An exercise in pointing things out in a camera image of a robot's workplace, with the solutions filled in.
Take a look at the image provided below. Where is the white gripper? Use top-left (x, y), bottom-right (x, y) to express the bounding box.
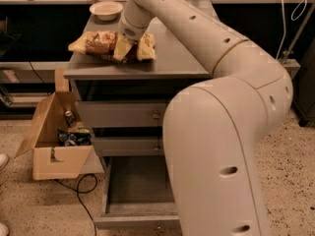
top-left (113, 0), bottom-right (155, 62)

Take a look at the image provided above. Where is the brown chip bag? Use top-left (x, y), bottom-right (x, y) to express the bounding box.
top-left (68, 30), bottom-right (156, 64)

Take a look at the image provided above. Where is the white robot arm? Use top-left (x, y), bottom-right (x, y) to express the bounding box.
top-left (118, 0), bottom-right (293, 236)

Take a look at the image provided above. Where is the grey drawer cabinet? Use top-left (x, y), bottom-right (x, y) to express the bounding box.
top-left (63, 0), bottom-right (220, 164)

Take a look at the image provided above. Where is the grey top drawer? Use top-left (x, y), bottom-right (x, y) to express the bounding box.
top-left (76, 101), bottom-right (166, 128)

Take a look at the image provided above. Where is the grey drawer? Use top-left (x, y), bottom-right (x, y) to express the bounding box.
top-left (94, 155), bottom-right (180, 230)
top-left (76, 101), bottom-right (166, 128)
top-left (93, 137), bottom-right (163, 156)

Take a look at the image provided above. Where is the grey middle drawer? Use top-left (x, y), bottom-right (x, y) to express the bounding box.
top-left (93, 137), bottom-right (163, 156)

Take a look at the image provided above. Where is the blue snack bag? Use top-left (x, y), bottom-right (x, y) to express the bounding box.
top-left (57, 129), bottom-right (92, 147)

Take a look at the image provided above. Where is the grey bottom drawer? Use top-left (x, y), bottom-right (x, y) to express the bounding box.
top-left (94, 155), bottom-right (180, 230)

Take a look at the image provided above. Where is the white bowl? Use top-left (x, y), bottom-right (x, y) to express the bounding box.
top-left (90, 1), bottom-right (123, 22)

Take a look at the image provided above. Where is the metal can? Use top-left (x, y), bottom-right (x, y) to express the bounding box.
top-left (64, 110), bottom-right (76, 127)

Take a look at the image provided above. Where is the cardboard box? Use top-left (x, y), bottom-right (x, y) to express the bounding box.
top-left (17, 91), bottom-right (101, 180)

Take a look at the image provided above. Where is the white shoe upper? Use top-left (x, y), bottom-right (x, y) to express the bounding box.
top-left (0, 153), bottom-right (9, 170)

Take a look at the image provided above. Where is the white shoe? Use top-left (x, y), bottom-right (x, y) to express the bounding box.
top-left (0, 222), bottom-right (9, 236)
top-left (0, 153), bottom-right (9, 170)

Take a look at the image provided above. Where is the white shoe lower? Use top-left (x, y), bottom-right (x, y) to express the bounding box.
top-left (0, 222), bottom-right (9, 236)

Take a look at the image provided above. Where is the black floor cable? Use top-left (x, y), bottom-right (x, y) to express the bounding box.
top-left (53, 173), bottom-right (99, 236)

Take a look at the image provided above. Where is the white hanging cable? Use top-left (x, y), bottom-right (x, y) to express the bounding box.
top-left (275, 0), bottom-right (309, 62)

